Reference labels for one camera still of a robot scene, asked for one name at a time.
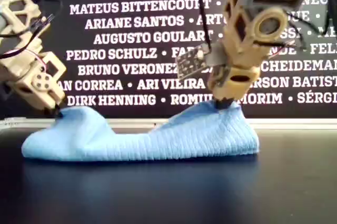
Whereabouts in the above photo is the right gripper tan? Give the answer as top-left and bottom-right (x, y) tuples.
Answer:
(207, 65), (261, 109)

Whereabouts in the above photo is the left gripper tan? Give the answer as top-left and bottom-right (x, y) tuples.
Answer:
(6, 52), (67, 118)

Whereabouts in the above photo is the light blue microfibre cloth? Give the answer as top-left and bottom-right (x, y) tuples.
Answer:
(21, 101), (260, 161)

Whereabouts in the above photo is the black banner with white names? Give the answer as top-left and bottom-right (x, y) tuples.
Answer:
(0, 0), (337, 119)

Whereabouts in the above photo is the aluminium table frame rail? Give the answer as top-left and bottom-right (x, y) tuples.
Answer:
(0, 117), (27, 128)
(0, 117), (337, 130)

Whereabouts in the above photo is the right wrist camera circuit board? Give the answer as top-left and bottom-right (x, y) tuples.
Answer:
(175, 46), (229, 80)

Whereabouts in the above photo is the left arm servo wire bundle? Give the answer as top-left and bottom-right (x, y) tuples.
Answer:
(0, 15), (53, 72)

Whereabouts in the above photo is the arm servo wire bundle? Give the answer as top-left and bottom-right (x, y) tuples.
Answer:
(260, 0), (337, 59)
(0, 15), (53, 72)

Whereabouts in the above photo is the right arm servo wire bundle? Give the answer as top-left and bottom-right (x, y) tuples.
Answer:
(260, 0), (337, 59)

